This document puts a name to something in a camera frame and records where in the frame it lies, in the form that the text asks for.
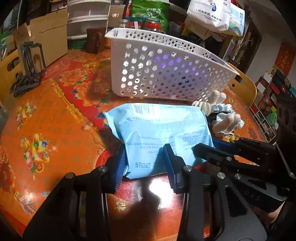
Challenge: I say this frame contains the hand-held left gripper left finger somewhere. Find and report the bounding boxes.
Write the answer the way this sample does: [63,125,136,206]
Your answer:
[22,144,127,241]

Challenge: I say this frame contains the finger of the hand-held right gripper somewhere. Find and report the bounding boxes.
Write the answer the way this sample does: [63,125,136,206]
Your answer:
[211,138,277,164]
[193,143,234,173]

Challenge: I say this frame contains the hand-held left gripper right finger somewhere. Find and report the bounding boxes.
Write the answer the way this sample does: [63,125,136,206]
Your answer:
[163,144,269,241]

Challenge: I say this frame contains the light blue wet wipes pack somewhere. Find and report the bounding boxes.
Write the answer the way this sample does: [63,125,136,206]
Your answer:
[103,103,214,180]

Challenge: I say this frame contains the white perforated plastic basket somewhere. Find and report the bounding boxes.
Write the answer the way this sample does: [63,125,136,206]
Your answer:
[105,28,240,102]

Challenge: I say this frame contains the purple tissue pack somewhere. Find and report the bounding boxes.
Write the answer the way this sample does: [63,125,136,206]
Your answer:
[136,52,201,80]

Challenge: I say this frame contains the person's right forearm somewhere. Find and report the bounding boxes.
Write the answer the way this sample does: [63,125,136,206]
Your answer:
[261,204,285,230]

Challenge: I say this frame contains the storage shelf with boxes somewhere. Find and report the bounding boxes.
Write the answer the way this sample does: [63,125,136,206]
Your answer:
[248,69,296,143]

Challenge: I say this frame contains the wooden chair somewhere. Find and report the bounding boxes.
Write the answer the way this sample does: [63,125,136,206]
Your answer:
[0,50,25,107]
[225,61,258,106]

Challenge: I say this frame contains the red printed tablecloth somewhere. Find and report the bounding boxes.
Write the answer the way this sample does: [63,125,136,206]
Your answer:
[0,47,267,237]

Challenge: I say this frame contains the beige bag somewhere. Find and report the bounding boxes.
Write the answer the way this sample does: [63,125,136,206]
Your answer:
[184,19,216,40]

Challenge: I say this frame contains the blue printed tote bag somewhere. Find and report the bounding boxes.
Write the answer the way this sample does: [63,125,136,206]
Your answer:
[228,2,246,37]

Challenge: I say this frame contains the brown leather pouch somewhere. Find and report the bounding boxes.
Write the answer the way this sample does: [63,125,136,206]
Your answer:
[86,27,106,54]

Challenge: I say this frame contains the white tote bag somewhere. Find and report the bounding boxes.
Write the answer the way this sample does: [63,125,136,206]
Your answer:
[186,0,232,33]

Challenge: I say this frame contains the glass jar with red lid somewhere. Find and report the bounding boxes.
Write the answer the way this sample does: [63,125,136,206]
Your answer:
[141,18,164,32]

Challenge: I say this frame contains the black phone stand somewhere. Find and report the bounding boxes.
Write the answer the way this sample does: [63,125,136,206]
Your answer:
[10,41,47,98]

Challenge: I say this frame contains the open cardboard box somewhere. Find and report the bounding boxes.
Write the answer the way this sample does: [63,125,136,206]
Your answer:
[13,11,69,68]

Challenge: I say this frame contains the green snack bag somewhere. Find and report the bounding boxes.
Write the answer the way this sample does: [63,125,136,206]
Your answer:
[131,0,171,33]

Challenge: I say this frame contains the stacked plastic drawer unit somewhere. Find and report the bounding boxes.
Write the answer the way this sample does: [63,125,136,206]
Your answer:
[67,0,112,39]

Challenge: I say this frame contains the closed cardboard box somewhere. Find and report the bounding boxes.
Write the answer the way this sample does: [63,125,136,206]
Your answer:
[108,5,127,29]

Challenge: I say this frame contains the red wall poster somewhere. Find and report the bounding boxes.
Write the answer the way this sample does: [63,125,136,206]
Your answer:
[273,43,296,76]

